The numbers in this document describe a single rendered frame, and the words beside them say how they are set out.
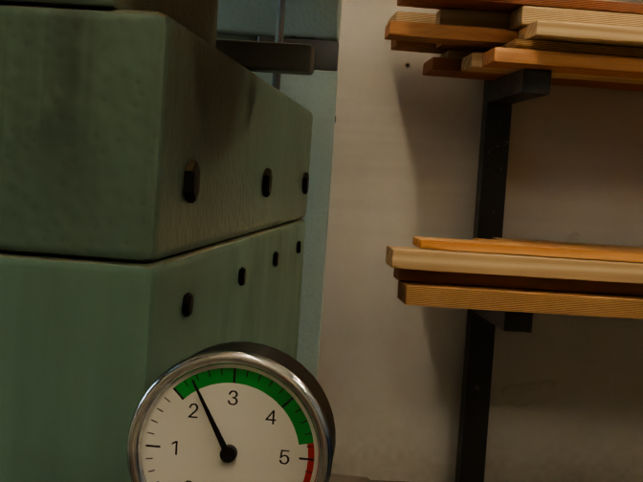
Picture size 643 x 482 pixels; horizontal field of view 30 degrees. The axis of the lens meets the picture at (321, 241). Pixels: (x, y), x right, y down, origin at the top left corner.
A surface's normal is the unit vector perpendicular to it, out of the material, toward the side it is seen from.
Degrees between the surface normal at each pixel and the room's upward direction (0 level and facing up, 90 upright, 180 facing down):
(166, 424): 90
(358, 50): 90
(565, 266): 89
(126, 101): 90
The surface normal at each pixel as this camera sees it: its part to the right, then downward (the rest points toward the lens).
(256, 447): -0.08, 0.04
